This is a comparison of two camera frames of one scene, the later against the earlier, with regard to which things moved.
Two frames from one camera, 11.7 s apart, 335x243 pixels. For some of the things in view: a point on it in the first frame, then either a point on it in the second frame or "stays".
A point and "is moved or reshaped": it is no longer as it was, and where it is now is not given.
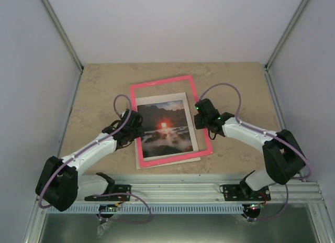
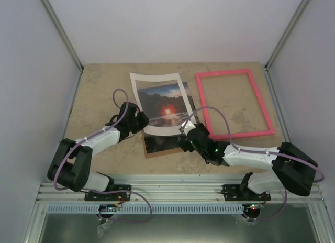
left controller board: (108, 208) stays
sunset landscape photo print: (166, 130) is moved or reshaped
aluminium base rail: (208, 188) stays
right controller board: (252, 210) stays
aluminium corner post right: (270, 62) stays
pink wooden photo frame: (140, 162) -> (202, 74)
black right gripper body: (199, 124) -> (184, 144)
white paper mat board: (166, 98) -> (134, 77)
